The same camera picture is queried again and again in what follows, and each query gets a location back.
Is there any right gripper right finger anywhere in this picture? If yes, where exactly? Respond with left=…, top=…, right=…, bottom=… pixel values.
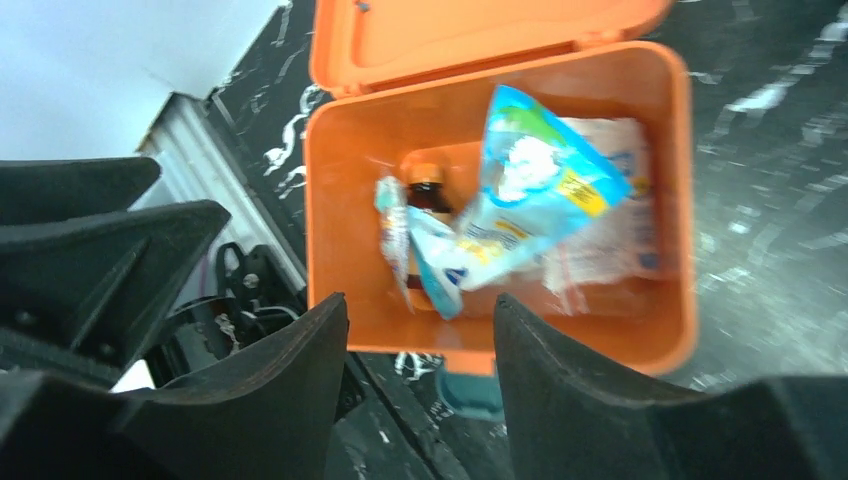
left=494, top=294, right=847, bottom=479

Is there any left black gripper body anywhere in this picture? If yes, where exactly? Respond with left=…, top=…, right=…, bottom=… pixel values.
left=142, top=241, right=366, bottom=425

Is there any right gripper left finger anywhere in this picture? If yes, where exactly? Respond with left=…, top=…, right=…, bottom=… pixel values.
left=1, top=293, right=349, bottom=479

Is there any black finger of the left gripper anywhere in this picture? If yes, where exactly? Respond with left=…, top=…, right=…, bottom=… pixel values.
left=1, top=156, right=230, bottom=387

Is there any small teal packet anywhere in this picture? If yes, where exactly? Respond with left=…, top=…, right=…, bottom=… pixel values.
left=374, top=175, right=415, bottom=313

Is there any clear bag with teal packet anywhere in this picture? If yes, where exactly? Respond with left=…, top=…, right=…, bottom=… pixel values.
left=544, top=117, right=662, bottom=316

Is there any brown medicine bottle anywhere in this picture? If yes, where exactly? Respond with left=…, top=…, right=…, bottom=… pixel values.
left=406, top=162, right=454, bottom=303

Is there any blue cotton swab packet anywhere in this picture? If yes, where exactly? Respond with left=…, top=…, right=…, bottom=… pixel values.
left=407, top=85, right=632, bottom=320

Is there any orange medicine box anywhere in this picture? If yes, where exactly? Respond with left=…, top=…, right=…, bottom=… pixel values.
left=303, top=1, right=698, bottom=375

